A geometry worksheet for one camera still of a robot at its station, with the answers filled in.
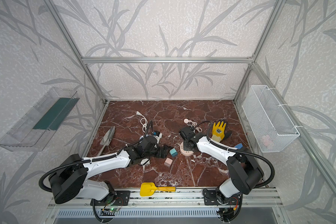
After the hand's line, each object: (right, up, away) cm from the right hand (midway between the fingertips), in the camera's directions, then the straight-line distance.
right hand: (189, 145), depth 89 cm
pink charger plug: (-14, -9, -5) cm, 17 cm away
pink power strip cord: (+2, +14, +15) cm, 21 cm away
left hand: (-15, -1, -5) cm, 16 cm away
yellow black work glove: (+23, +8, +9) cm, 26 cm away
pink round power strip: (-2, -5, -1) cm, 5 cm away
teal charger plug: (-10, -4, -1) cm, 11 cm away
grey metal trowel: (-57, +3, +6) cm, 58 cm away
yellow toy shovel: (-24, -21, -13) cm, 35 cm away
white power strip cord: (-34, +15, +18) cm, 41 cm away
